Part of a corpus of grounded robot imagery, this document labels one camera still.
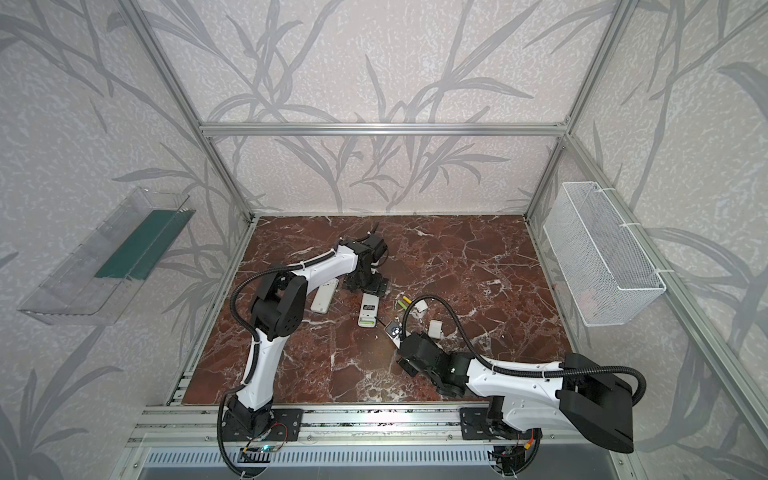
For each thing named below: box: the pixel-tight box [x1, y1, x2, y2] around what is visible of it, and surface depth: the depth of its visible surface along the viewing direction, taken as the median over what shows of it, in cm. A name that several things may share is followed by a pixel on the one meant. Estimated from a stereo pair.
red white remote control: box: [358, 293, 380, 328], surface depth 95 cm
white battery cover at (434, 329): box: [428, 320, 443, 339], surface depth 93 cm
